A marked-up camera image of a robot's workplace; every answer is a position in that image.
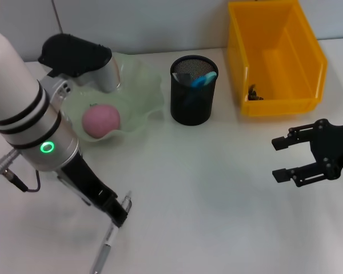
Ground pale green wavy fruit plate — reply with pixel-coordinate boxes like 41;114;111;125
59;51;166;143

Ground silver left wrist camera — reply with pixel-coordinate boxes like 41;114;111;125
37;33;122;94

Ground dark green plastic wrapper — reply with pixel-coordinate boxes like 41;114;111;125
247;84;265;101

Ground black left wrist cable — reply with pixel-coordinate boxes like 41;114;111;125
0;150;41;193

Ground yellow plastic bin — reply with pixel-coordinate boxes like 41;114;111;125
228;0;329;117

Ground clear plastic ruler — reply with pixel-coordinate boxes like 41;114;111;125
173;72;193;86

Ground blue scissors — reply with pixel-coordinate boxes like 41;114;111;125
185;71;218;106

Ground black mesh pen holder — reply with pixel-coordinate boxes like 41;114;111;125
170;54;220;126

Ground pink peach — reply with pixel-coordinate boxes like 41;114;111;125
82;103;121;140

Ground grey white pen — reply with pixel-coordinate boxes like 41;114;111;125
90;190;133;274

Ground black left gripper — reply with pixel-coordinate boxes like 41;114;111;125
57;155;129;228

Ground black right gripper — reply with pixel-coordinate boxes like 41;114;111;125
271;119;343;188

